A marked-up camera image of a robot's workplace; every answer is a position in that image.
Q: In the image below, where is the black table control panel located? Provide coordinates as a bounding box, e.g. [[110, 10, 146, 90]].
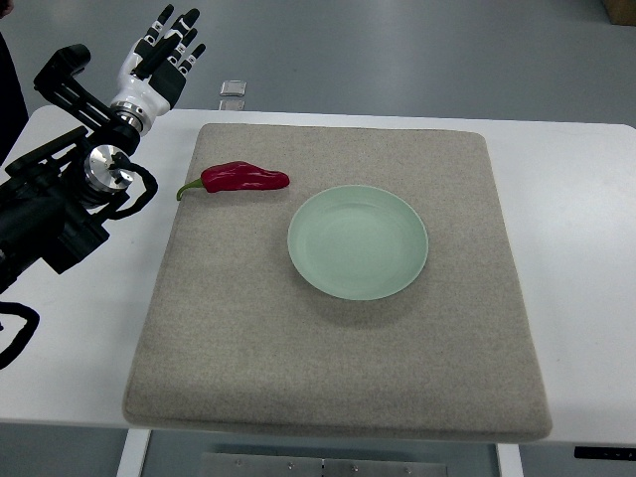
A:
[[573, 446, 636, 461]]

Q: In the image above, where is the white table leg left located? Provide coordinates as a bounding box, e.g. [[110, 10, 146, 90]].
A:
[[115, 429, 151, 477]]

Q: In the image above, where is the floor socket plate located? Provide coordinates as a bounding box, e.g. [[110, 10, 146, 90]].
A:
[[220, 79, 247, 97]]

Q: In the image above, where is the red pepper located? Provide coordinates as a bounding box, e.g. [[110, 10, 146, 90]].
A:
[[176, 161, 290, 201]]

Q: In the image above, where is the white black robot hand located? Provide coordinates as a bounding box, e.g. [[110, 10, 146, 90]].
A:
[[111, 4, 206, 131]]

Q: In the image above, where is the beige felt mat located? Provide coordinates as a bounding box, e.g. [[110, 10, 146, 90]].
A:
[[122, 124, 552, 442]]

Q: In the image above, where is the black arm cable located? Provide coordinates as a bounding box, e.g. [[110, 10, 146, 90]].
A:
[[0, 301, 41, 370]]

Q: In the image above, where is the white table leg right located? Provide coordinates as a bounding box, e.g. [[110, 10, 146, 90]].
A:
[[496, 443, 524, 477]]

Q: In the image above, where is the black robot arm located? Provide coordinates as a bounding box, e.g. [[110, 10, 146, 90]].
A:
[[1, 44, 158, 289]]

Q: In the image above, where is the cardboard box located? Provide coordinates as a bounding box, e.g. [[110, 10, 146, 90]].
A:
[[602, 0, 636, 26]]

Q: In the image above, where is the light green plate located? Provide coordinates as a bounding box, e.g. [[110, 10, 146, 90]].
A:
[[287, 185, 429, 301]]

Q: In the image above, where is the white table leg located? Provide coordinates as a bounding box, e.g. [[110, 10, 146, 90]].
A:
[[115, 429, 151, 477], [496, 443, 524, 477]]

